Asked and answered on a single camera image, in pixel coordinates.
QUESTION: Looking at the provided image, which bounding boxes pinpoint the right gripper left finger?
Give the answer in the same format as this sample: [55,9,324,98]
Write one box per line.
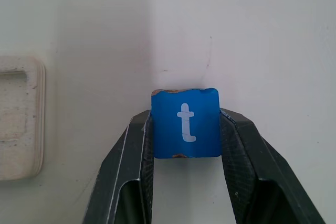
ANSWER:
[82,110,154,224]

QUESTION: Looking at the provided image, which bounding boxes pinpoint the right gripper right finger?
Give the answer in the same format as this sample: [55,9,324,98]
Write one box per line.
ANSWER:
[219,108,326,224]

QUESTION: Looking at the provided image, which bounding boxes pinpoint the blue t letter block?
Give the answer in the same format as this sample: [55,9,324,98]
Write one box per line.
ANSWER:
[151,87,222,158]

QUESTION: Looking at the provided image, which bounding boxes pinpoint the wooden letter tray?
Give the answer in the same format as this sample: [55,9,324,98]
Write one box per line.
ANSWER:
[0,55,47,182]

